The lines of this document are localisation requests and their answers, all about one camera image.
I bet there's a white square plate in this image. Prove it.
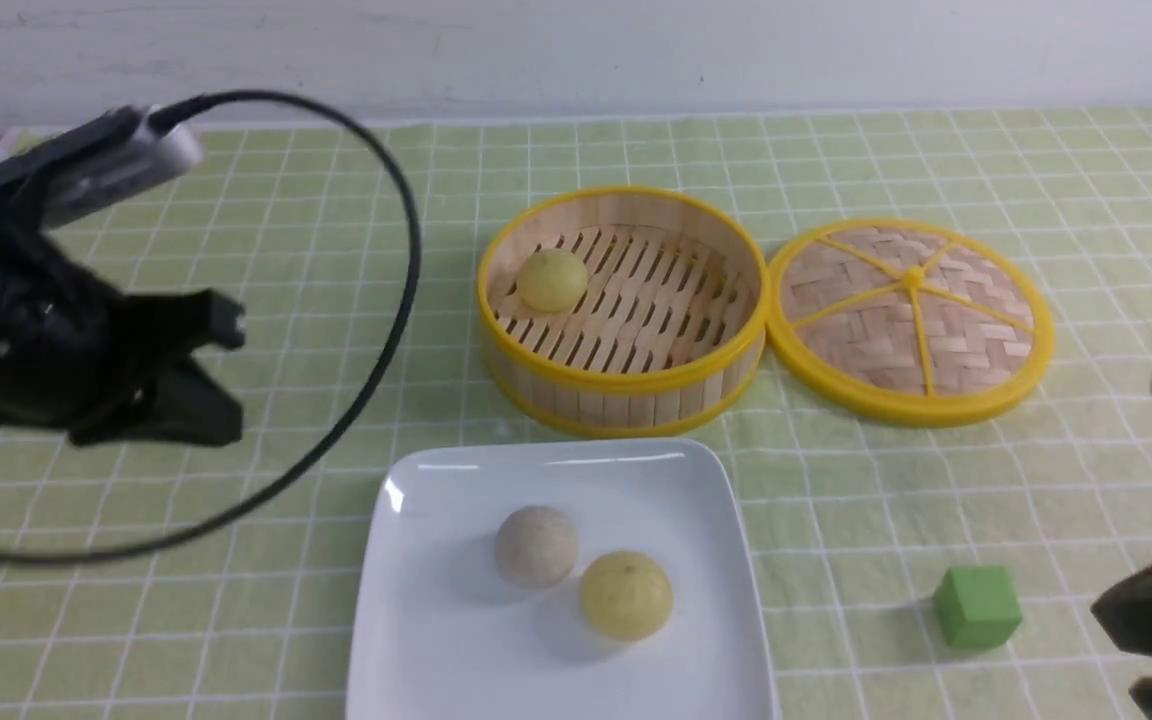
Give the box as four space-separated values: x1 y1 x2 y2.
346 437 782 719

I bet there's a bamboo steamer basket yellow rim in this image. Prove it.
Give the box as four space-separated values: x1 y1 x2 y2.
476 185 771 438

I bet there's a yellow steamed bun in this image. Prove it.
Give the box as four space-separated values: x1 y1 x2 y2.
516 249 590 314
579 550 675 643

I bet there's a green cube block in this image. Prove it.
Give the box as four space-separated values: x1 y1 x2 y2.
933 564 1023 650

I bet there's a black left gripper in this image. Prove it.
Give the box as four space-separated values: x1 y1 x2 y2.
0 200 247 448

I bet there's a green checkered tablecloth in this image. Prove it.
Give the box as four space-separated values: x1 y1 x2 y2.
0 108 1152 719

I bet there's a woven bamboo steamer lid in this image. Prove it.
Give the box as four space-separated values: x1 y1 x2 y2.
767 218 1056 429

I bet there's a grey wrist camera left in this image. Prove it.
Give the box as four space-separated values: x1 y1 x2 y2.
0 106 205 232

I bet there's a black camera cable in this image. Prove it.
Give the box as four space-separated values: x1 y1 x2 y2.
0 90 424 564

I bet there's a grey-brown steamed bun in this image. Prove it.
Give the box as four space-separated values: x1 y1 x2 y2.
494 505 579 591

